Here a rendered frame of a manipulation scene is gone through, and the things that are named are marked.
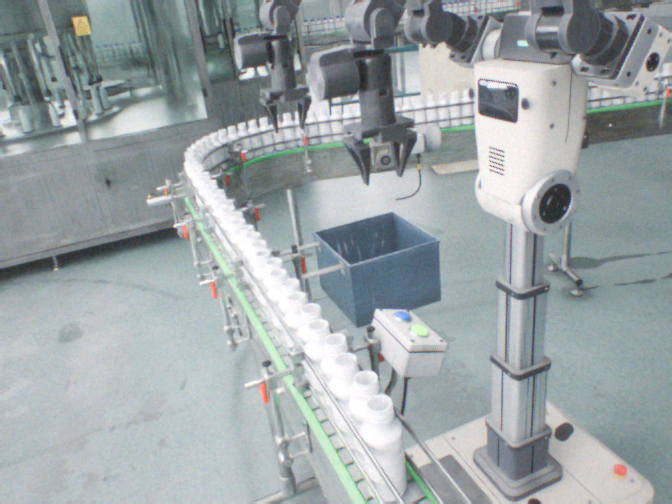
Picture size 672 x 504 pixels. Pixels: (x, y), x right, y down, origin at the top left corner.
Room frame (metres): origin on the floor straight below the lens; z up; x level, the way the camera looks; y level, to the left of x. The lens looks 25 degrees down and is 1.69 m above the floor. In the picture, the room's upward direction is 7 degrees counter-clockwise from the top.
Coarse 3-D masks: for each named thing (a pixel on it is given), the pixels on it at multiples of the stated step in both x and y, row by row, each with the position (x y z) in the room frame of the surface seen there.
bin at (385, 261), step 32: (352, 224) 1.82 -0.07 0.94; (384, 224) 1.86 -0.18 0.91; (320, 256) 1.73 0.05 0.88; (352, 256) 1.82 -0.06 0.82; (384, 256) 1.52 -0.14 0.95; (416, 256) 1.56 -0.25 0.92; (352, 288) 1.49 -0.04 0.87; (384, 288) 1.52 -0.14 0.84; (416, 288) 1.56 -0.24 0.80; (352, 320) 1.51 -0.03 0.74
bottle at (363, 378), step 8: (360, 376) 0.69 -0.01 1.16; (368, 376) 0.69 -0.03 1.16; (376, 376) 0.68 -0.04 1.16; (360, 384) 0.69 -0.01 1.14; (368, 384) 0.69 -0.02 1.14; (376, 384) 0.67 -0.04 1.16; (360, 392) 0.67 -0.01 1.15; (368, 392) 0.66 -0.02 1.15; (376, 392) 0.67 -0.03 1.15; (352, 400) 0.68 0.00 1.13; (360, 400) 0.67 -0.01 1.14; (352, 408) 0.67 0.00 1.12; (360, 408) 0.66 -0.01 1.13; (352, 416) 0.67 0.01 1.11; (360, 416) 0.65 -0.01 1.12; (360, 424) 0.65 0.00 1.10; (360, 432) 0.66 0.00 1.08; (360, 448) 0.66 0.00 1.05; (360, 456) 0.66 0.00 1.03
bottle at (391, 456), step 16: (368, 400) 0.63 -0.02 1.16; (384, 400) 0.63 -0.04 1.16; (368, 416) 0.61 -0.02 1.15; (384, 416) 0.60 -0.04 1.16; (368, 432) 0.61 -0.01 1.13; (384, 432) 0.60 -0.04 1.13; (400, 432) 0.61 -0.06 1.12; (384, 448) 0.59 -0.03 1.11; (400, 448) 0.60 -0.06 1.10; (368, 464) 0.60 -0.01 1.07; (384, 464) 0.59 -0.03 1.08; (400, 464) 0.60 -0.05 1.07; (400, 480) 0.60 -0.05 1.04; (384, 496) 0.59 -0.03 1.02
